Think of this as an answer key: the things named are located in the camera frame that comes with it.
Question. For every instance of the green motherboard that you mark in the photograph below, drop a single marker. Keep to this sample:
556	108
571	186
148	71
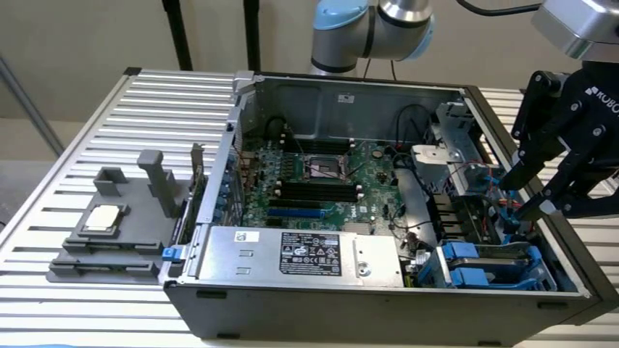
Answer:
333	210

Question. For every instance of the RAM stick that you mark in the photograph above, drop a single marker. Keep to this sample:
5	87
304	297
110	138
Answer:
101	268

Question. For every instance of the silver hard disk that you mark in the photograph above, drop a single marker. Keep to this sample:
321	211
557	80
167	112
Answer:
503	252

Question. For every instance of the black pole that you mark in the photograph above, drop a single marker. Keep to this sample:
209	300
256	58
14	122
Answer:
180	32
252	32

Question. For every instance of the blue case latch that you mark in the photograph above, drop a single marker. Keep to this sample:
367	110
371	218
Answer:
172	253

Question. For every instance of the silver power supply unit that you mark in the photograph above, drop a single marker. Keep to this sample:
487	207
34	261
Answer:
260	261

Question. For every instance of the CPU socket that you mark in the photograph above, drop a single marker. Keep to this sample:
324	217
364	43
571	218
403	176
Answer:
324	168

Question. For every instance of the green graphics card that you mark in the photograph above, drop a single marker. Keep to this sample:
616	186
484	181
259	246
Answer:
197	181

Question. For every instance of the metal drive cage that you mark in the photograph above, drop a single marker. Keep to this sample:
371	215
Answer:
435	159

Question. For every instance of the silver CPU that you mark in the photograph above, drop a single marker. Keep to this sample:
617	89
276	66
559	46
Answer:
104	217

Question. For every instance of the open black PC case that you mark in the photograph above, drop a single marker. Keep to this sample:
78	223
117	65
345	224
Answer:
337	311

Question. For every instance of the blue expansion slot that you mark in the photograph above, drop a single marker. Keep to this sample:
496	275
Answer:
295	213

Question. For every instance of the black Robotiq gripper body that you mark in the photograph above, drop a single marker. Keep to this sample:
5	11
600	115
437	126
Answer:
596	108

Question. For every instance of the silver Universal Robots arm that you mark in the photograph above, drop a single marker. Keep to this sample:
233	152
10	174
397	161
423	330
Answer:
337	36

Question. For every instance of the silver chipset heatsink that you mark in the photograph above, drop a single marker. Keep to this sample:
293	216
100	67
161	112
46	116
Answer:
359	227

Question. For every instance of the black RAM slot bank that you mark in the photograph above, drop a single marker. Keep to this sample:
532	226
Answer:
319	145
319	190

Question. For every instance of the blue disk bay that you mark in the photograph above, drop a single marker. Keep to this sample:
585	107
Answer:
464	253

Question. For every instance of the grey parts rack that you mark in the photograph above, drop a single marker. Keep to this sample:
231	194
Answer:
155	188

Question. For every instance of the grey metal frame bar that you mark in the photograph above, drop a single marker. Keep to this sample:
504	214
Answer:
28	101

